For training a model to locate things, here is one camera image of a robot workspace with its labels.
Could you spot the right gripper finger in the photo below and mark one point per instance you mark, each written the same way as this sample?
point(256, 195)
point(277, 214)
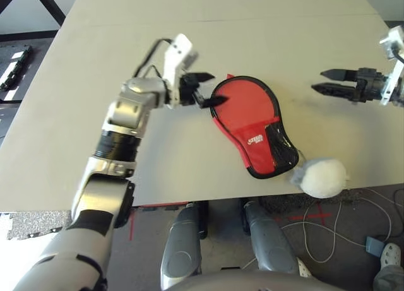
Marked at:
point(337, 89)
point(341, 75)

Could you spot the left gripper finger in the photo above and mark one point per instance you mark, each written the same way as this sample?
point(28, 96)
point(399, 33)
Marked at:
point(203, 77)
point(211, 101)

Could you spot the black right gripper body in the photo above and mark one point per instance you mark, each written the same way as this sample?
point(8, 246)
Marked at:
point(370, 86)

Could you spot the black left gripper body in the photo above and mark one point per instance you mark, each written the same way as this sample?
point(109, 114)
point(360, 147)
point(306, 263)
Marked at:
point(188, 92)

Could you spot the red black paddle case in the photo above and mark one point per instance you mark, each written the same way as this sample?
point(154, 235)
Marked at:
point(255, 149)

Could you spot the white stuffed cloth ball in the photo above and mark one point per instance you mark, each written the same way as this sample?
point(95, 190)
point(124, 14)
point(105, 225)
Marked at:
point(325, 177)

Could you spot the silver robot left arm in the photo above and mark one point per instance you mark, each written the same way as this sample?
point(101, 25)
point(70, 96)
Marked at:
point(120, 139)

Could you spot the dark speckled foam mat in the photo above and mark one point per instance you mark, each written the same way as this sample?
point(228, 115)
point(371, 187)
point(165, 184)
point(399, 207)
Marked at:
point(277, 198)

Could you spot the red tape outline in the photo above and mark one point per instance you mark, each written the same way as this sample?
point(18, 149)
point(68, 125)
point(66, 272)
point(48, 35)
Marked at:
point(158, 206)

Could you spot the red tape cross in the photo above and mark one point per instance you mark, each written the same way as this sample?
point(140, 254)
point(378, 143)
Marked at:
point(315, 215)

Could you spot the grey robot left leg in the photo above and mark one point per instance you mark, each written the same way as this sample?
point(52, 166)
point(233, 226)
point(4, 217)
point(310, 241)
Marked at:
point(183, 240)

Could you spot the grey robot leg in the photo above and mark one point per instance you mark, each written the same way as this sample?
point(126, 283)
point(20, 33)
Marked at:
point(183, 240)
point(271, 240)

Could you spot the grey robot right leg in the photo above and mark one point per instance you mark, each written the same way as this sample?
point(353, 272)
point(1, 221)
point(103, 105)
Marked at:
point(271, 240)

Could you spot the grey-blue power adapter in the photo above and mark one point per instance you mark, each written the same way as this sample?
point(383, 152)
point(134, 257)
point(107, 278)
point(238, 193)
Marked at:
point(374, 246)

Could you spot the white perforated clog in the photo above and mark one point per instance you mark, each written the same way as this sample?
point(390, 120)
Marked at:
point(305, 268)
point(393, 254)

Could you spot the grey robot torso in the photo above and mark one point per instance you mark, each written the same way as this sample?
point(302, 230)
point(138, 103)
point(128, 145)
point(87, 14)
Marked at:
point(252, 281)

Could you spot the bystander grey trouser leg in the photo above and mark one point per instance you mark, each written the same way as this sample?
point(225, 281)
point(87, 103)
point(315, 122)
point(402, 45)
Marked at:
point(388, 278)

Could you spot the grey speckled foam mat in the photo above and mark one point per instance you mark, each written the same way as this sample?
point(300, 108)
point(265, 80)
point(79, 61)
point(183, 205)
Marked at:
point(31, 224)

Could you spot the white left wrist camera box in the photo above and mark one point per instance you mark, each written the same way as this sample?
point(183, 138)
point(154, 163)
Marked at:
point(180, 54)

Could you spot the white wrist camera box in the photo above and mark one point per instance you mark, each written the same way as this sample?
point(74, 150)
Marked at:
point(394, 41)
point(180, 54)

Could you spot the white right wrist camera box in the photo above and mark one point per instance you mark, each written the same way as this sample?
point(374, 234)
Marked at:
point(394, 41)

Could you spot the black upright post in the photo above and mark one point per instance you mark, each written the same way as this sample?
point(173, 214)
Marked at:
point(202, 218)

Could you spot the black frame side table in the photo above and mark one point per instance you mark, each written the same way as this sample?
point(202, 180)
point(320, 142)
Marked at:
point(47, 7)

